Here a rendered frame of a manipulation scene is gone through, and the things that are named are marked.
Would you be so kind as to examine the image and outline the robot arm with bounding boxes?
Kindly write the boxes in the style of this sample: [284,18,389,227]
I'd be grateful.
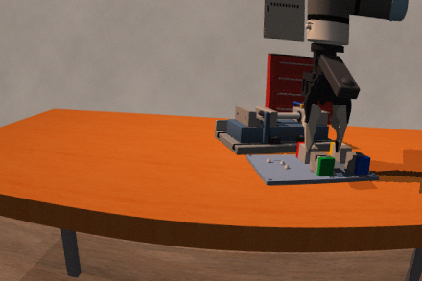
[305,0,409,99]

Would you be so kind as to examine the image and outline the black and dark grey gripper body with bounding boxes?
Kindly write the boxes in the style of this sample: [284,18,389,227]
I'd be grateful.
[301,43,344,105]

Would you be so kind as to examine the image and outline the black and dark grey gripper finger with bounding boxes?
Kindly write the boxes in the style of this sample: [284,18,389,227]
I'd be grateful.
[330,99,352,152]
[302,86,321,153]

